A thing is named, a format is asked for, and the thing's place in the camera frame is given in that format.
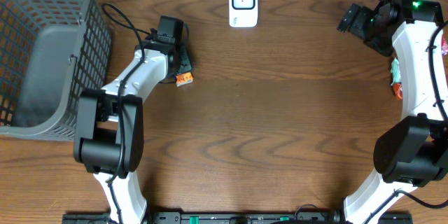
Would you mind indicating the orange small box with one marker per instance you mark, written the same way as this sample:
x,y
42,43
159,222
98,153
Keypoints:
x,y
184,79

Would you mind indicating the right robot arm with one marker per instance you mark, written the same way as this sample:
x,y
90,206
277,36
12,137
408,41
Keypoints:
x,y
412,153

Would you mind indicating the white barcode scanner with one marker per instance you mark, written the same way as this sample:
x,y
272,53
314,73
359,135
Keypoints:
x,y
243,13

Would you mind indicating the teal snack packet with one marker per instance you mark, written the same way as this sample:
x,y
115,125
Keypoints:
x,y
395,72

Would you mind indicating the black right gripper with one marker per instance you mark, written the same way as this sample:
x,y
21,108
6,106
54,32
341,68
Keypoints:
x,y
356,26

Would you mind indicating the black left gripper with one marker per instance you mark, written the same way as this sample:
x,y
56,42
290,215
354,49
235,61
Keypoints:
x,y
186,60

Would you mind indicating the grey plastic basket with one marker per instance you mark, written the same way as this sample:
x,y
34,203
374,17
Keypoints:
x,y
51,50

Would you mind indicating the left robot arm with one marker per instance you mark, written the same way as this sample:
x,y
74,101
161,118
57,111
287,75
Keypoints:
x,y
109,138

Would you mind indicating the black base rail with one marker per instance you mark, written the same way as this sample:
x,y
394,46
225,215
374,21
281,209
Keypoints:
x,y
305,215

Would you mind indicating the purple snack package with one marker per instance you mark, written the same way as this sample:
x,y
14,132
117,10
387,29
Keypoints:
x,y
444,46

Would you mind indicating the red orange snack wrapper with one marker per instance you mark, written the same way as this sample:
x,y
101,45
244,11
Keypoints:
x,y
398,91

